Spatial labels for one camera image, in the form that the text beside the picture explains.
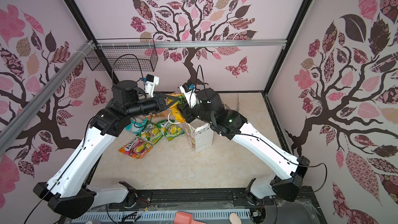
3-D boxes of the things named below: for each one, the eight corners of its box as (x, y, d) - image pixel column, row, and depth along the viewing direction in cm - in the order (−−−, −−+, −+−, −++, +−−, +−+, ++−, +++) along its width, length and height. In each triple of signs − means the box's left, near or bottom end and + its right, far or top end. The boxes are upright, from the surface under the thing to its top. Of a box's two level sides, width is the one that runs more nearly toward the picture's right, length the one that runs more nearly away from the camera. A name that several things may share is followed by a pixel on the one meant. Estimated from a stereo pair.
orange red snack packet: (122, 152, 91) (119, 149, 87) (135, 137, 97) (132, 134, 94) (142, 162, 87) (139, 159, 84) (154, 145, 93) (152, 142, 90)
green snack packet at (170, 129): (170, 143, 95) (168, 138, 90) (158, 127, 102) (155, 122, 97) (183, 133, 99) (182, 128, 94) (171, 119, 106) (169, 114, 102)
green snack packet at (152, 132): (139, 137, 97) (137, 134, 94) (151, 123, 104) (149, 120, 101) (155, 145, 93) (154, 142, 91) (166, 131, 100) (165, 128, 97)
